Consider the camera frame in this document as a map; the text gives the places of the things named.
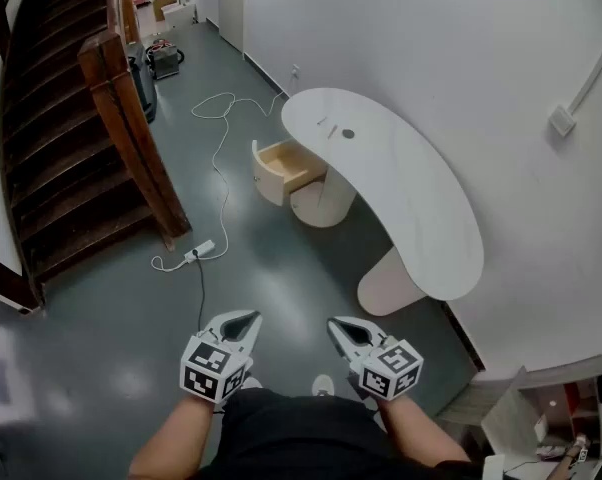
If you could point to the grey open cabinet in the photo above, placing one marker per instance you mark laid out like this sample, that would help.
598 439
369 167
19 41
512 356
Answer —
506 418

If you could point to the person's right forearm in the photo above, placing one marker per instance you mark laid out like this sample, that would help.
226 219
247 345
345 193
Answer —
416 433

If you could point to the person's white shoe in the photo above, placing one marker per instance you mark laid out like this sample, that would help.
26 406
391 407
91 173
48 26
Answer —
251 382
323 384

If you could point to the white door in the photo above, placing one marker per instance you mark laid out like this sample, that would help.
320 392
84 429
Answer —
231 8

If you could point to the floor cleaning machine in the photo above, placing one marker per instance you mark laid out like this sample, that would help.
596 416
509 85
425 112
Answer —
141 83

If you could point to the person's left forearm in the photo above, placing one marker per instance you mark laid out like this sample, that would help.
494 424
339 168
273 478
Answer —
176 438

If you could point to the red pen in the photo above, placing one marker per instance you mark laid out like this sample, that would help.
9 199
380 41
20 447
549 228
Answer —
332 131

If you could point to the person's right white shoe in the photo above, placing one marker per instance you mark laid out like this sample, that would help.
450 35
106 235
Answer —
323 384

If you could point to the white kidney-shaped desk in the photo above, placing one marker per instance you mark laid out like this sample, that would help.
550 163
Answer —
406 193

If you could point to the large wooden drawer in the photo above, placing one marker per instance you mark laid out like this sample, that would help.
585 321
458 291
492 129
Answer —
281 160

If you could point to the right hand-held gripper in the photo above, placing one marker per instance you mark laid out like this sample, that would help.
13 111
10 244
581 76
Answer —
388 370

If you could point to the person's left white shoe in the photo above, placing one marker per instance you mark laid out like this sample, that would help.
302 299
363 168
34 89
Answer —
251 382

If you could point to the cardboard box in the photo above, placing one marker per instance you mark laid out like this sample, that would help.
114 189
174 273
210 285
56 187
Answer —
161 5

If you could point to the person's black clothing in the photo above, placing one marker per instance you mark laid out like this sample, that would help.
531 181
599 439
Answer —
301 433

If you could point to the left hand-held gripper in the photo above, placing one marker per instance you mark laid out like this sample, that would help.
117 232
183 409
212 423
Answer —
201 368

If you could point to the white power strip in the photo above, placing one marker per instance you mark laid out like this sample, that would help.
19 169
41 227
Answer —
199 251

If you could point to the small round dark object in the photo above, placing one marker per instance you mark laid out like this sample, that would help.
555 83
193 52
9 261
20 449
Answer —
348 134

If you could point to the white wall socket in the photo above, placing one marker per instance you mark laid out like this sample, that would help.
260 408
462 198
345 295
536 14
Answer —
295 70

